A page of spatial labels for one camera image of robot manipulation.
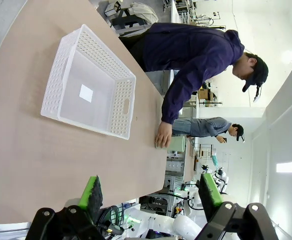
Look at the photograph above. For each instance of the person in purple jacket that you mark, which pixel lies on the person in purple jacket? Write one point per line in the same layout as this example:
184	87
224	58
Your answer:
190	45

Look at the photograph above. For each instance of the light green cup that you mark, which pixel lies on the light green cup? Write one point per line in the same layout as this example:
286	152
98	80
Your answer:
177	143

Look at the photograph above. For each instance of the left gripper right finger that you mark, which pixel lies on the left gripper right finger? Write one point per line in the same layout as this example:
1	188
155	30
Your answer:
211	195

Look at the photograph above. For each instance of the person in grey-blue top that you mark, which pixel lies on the person in grey-blue top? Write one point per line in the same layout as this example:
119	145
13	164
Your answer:
205	126

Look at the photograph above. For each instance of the white perforated plastic basket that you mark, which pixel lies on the white perforated plastic basket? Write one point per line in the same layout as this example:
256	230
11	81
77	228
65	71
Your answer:
98	82

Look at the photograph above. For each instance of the person's right hand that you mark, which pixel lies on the person's right hand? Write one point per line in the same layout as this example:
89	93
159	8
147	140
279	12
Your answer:
163	135

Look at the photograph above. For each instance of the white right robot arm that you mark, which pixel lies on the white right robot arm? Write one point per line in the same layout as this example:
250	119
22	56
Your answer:
183	222

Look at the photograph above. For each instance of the brown background table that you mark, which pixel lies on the brown background table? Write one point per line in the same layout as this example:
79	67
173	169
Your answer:
188	160

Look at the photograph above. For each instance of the white fabric bag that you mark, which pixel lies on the white fabric bag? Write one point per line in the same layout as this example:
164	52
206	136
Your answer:
144	11

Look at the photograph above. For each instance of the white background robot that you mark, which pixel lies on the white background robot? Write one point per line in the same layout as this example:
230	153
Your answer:
221	176

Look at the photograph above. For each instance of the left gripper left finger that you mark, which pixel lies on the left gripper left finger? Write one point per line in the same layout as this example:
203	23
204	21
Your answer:
88	197

